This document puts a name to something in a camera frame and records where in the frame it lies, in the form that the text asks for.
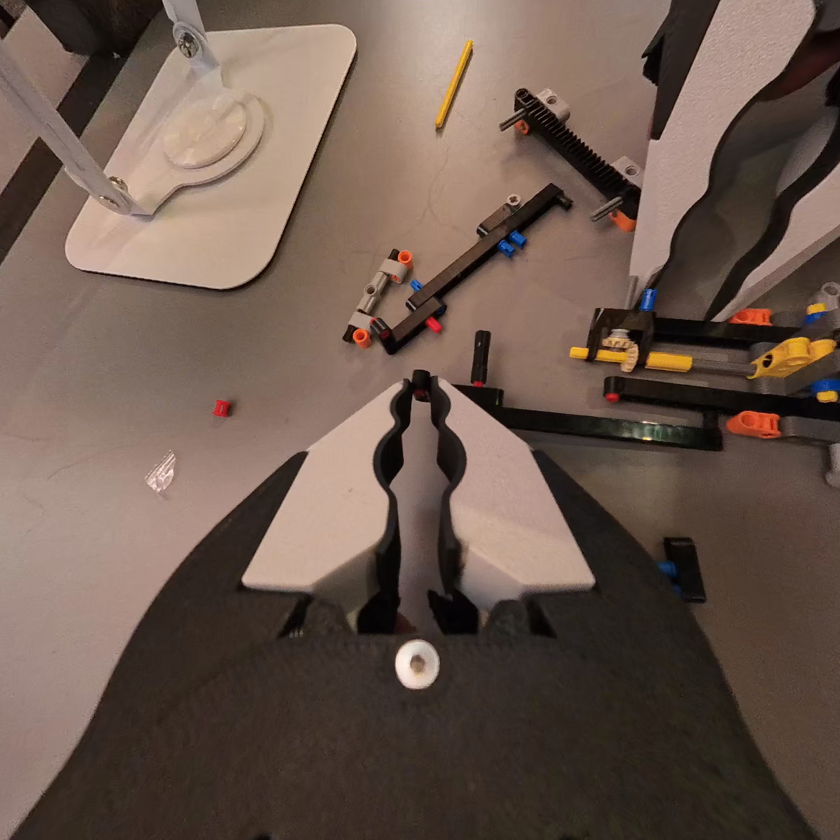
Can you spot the yellow lego axle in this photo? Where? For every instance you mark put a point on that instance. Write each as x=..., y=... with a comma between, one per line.
x=455, y=84

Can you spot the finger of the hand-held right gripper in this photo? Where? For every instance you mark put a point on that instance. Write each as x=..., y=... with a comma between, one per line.
x=709, y=98
x=810, y=220

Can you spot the clear plastic scrap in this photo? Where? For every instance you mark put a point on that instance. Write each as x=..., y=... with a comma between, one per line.
x=161, y=474

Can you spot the black red lego pin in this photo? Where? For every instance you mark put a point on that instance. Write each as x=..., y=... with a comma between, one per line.
x=481, y=348
x=421, y=379

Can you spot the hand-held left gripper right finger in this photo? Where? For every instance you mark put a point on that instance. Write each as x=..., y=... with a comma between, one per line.
x=518, y=518

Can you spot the small red lego bush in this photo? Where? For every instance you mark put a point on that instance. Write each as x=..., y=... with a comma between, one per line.
x=223, y=408

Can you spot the large black yellow lego assembly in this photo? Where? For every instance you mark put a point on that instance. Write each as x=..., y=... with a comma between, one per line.
x=695, y=328

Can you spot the black rack lego assembly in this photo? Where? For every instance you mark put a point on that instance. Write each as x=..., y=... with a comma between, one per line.
x=577, y=141

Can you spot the black lego piece blue pins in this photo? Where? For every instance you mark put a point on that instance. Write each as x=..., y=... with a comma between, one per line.
x=686, y=571

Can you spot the dark chair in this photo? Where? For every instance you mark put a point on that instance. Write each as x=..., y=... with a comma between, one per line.
x=98, y=26

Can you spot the black grey orange lego assembly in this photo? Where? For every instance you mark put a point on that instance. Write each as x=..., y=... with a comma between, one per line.
x=459, y=266

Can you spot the long black lego beam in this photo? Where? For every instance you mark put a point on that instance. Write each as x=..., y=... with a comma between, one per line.
x=590, y=426

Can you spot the white stand with base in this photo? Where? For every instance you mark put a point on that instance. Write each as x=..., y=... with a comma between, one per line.
x=229, y=197

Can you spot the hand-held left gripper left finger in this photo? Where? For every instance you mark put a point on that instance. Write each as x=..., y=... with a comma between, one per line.
x=315, y=518

